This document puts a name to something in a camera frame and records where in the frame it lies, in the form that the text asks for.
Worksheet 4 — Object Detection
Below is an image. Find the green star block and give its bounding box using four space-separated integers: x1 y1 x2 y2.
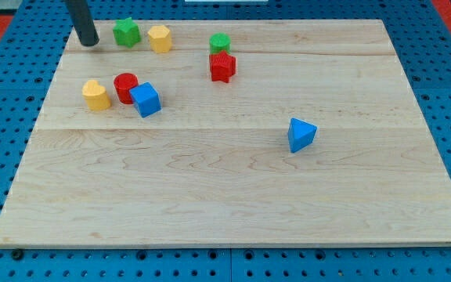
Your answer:
113 17 141 48

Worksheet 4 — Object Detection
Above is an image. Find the red star block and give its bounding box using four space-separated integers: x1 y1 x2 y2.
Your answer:
209 51 236 83

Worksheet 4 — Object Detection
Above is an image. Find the yellow hexagon block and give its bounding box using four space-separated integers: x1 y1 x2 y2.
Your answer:
147 25 172 53

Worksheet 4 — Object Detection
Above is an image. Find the light wooden board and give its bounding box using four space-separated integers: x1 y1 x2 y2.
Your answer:
0 20 451 249

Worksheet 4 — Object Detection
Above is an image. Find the blue triangle block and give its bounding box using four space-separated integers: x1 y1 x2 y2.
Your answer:
287 117 318 153

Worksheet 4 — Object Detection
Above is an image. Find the blue cube block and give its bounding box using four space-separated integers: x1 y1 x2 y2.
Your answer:
129 82 161 118

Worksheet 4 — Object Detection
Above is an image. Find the green cylinder block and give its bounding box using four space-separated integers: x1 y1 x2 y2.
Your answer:
209 33 231 54

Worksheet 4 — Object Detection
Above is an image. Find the red cylinder block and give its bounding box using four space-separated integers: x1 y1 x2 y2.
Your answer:
114 73 139 104

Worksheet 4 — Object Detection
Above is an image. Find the yellow heart block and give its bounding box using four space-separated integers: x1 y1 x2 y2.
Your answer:
82 80 111 110

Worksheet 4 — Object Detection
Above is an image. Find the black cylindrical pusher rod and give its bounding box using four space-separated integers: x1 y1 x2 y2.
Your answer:
64 0 99 47

